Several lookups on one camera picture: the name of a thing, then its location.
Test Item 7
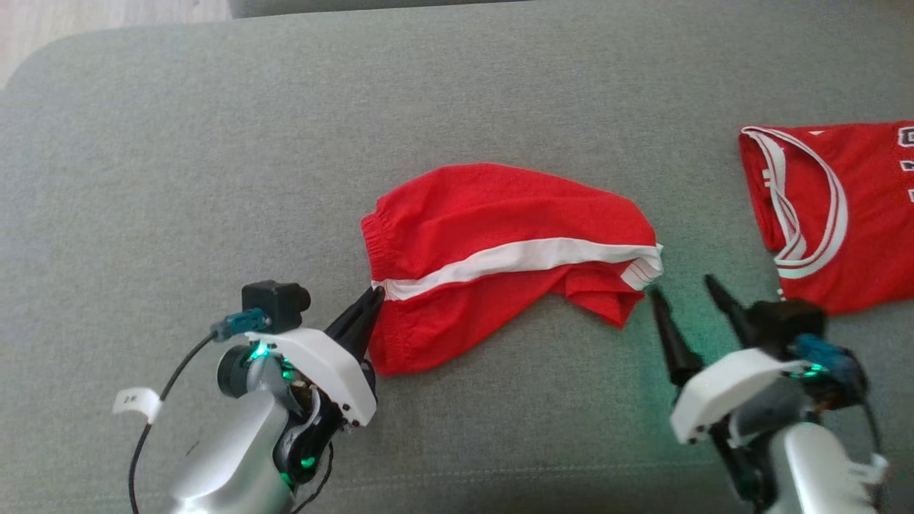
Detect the red shirt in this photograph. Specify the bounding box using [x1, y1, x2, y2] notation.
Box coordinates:
[361, 163, 665, 377]

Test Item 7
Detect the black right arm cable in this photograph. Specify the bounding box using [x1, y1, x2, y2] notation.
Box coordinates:
[860, 389, 888, 514]

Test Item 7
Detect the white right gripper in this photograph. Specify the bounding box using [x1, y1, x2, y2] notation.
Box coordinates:
[648, 274, 809, 445]

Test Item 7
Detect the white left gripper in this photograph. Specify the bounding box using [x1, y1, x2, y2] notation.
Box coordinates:
[246, 286, 387, 429]

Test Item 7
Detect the white cable label tag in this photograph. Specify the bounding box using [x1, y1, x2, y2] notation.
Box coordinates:
[113, 387, 164, 423]
[846, 453, 891, 486]

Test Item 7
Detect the teal left camera connector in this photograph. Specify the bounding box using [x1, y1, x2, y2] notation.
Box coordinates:
[211, 308, 270, 342]

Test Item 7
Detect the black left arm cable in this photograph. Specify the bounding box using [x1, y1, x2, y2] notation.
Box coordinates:
[129, 332, 219, 514]

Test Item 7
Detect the blue right camera connector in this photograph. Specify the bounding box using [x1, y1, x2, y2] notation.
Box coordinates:
[791, 333, 861, 390]

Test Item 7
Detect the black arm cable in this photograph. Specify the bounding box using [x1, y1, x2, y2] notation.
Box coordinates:
[129, 332, 219, 514]
[860, 389, 888, 514]

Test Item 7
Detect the red jersey with white trim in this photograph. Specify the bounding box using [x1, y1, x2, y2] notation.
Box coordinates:
[738, 120, 914, 316]

